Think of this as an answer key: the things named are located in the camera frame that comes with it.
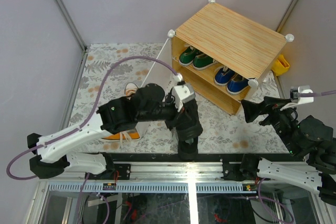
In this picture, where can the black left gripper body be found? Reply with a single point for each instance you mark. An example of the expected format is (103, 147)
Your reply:
(167, 112)

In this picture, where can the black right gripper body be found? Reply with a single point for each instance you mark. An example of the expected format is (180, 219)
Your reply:
(282, 121)

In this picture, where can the white cabinet door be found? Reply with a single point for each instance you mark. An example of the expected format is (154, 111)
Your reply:
(159, 75)

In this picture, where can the orange sneaker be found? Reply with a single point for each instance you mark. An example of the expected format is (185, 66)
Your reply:
(124, 136)
(130, 89)

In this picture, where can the green sneaker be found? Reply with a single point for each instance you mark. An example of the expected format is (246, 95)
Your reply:
(203, 61)
(188, 56)

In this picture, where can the wooden shoe cabinet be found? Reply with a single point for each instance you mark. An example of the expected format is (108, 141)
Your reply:
(232, 40)

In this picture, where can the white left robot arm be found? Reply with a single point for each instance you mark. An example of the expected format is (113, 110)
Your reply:
(54, 154)

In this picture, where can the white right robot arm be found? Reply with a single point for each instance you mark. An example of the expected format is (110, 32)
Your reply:
(309, 138)

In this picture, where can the yellow plastic bin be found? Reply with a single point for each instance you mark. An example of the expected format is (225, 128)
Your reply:
(280, 66)

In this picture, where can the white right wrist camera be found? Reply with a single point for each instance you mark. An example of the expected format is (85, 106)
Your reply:
(299, 95)

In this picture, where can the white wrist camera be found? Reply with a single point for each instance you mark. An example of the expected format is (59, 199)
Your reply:
(182, 92)
(299, 95)

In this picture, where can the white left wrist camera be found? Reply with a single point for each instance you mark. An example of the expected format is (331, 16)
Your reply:
(182, 92)

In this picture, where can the aluminium rail frame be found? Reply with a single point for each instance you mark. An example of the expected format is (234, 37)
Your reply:
(168, 172)

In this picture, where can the grey slotted cable duct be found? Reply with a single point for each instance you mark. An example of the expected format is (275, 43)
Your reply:
(130, 187)

